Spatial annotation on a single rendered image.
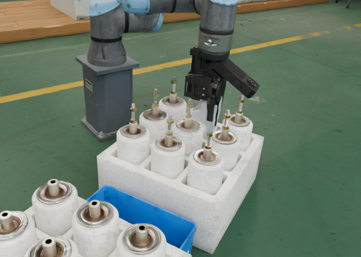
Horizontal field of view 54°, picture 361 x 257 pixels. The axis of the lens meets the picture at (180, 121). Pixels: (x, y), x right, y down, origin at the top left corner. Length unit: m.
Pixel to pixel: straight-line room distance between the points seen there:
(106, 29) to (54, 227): 0.75
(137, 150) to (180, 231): 0.25
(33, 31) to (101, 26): 1.43
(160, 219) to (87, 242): 0.28
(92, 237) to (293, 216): 0.68
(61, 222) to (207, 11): 0.55
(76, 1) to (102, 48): 1.54
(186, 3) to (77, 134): 0.86
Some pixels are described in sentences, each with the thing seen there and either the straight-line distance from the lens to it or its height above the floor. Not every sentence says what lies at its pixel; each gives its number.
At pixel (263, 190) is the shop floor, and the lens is 1.28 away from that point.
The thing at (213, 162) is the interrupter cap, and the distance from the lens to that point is 0.93.
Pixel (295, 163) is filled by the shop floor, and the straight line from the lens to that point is 1.46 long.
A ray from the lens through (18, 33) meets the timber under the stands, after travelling 2.71.
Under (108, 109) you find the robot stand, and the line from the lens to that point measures 1.42.
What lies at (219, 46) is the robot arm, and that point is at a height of 0.56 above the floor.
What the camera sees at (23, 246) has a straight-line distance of 0.79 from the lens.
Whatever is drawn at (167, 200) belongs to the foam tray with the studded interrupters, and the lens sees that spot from 0.99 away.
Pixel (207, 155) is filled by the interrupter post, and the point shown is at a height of 0.26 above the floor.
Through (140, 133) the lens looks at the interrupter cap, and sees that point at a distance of 1.02.
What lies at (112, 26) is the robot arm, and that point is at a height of 0.44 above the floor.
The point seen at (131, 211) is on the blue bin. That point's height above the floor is 0.07.
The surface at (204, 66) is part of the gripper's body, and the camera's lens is 0.83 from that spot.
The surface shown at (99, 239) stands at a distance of 0.77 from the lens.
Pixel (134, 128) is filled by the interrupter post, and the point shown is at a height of 0.27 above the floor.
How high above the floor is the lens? 0.79
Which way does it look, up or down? 30 degrees down
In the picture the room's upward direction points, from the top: 4 degrees clockwise
